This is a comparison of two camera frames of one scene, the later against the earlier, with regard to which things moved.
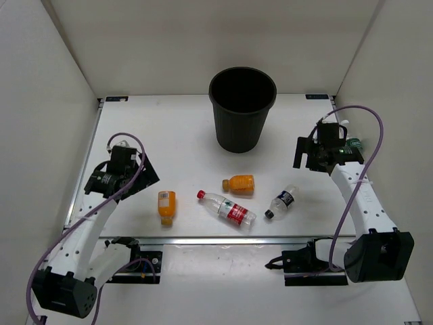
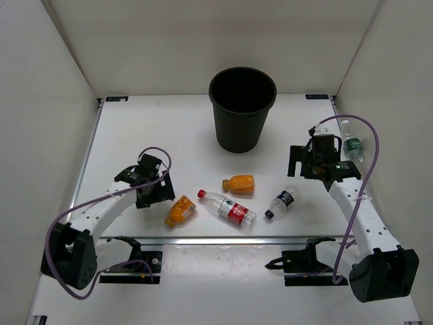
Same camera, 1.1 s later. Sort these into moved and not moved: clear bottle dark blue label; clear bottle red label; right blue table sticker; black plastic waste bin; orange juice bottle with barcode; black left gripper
Moved: orange juice bottle with barcode; black left gripper
Not moved: clear bottle dark blue label; right blue table sticker; black plastic waste bin; clear bottle red label
